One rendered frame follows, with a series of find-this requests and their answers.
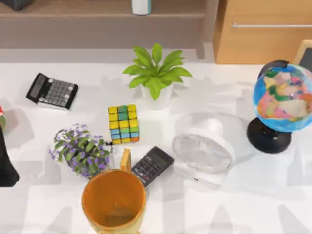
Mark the blue globe on black stand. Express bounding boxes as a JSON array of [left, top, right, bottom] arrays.
[[246, 60, 312, 154]]

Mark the white desk fan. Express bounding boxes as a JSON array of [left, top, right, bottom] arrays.
[[171, 111, 249, 191]]

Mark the white and blue bottle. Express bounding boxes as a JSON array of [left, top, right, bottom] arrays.
[[131, 0, 152, 16]]

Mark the black calculator with grey keys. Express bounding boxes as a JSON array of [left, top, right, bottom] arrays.
[[26, 72, 79, 111]]

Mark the orange mug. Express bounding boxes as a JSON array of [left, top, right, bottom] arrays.
[[81, 148, 147, 234]]

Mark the wooden open shelf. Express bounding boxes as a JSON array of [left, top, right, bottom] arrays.
[[0, 0, 220, 59]]

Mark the colourful puzzle cube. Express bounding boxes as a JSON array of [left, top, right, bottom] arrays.
[[108, 104, 140, 145]]

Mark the purple flowering plant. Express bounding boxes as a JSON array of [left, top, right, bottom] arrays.
[[48, 123, 114, 180]]

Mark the black calculator with dark keys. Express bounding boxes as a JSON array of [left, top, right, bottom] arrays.
[[131, 146, 175, 189]]

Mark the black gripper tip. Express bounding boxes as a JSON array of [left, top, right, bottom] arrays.
[[0, 124, 20, 188]]

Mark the green plant in white pot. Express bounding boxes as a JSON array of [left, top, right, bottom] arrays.
[[122, 43, 193, 110]]

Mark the dark box on shelf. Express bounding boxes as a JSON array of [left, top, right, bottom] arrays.
[[0, 0, 32, 11]]

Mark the long metal handle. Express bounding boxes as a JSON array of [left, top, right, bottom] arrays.
[[231, 23, 312, 28]]

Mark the wooden cupboard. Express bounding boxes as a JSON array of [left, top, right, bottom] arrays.
[[212, 0, 312, 65]]

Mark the framed blackboard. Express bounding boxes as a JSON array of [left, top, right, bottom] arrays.
[[293, 39, 312, 67]]

